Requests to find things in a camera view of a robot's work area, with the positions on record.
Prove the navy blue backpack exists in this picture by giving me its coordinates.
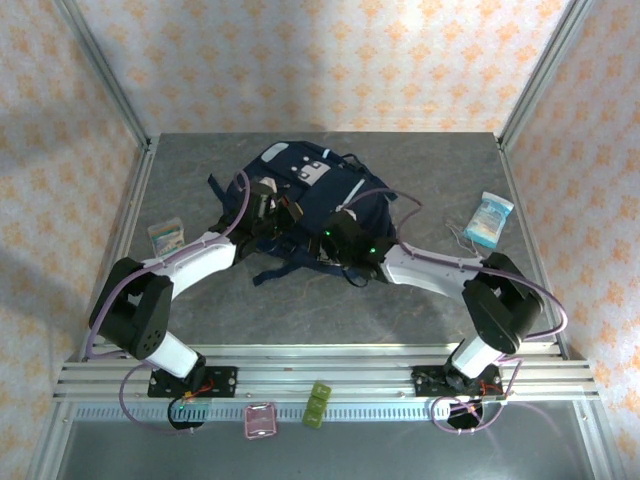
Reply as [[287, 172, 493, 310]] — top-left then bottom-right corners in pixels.
[[206, 140, 399, 289]]

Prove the clear pack of sticky flags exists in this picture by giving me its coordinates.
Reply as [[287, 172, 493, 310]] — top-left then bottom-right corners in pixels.
[[146, 216, 188, 259]]

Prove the blue white tissue pack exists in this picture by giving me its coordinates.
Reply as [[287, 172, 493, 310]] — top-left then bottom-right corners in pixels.
[[461, 191, 516, 250]]

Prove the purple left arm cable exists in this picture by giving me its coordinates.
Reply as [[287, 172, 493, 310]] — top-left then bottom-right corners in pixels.
[[86, 169, 252, 437]]

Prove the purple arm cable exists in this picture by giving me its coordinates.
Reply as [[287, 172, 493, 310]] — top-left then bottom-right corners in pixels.
[[86, 169, 252, 437], [343, 186, 570, 437]]

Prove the aluminium front rail frame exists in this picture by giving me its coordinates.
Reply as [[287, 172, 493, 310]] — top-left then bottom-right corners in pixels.
[[51, 341, 600, 404]]

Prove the aluminium left side rail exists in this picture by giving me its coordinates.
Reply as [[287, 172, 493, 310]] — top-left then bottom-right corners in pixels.
[[78, 134, 160, 362]]

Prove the aluminium rail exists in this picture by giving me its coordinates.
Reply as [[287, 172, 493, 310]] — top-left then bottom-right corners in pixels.
[[78, 134, 160, 362], [492, 132, 572, 361]]

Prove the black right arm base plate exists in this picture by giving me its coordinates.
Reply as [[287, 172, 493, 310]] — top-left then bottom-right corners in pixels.
[[409, 363, 504, 400]]

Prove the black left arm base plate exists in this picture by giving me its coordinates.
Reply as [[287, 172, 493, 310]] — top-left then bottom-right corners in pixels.
[[146, 365, 239, 400]]

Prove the slotted grey cable tray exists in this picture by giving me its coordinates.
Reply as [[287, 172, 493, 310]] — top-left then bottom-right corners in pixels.
[[68, 403, 507, 423]]

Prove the aluminium right side rail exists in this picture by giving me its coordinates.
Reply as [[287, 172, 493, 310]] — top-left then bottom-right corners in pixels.
[[492, 132, 572, 361]]

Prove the aluminium left corner post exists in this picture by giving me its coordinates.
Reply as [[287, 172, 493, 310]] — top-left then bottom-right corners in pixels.
[[51, 0, 154, 152]]

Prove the aluminium corner post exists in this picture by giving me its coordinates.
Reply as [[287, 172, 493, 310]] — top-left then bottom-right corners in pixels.
[[51, 0, 154, 152], [496, 0, 597, 152]]

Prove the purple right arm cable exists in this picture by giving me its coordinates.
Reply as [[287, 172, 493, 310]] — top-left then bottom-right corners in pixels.
[[343, 186, 570, 437]]

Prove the aluminium right corner post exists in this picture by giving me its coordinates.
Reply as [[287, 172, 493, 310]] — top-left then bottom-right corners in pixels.
[[496, 0, 597, 152]]

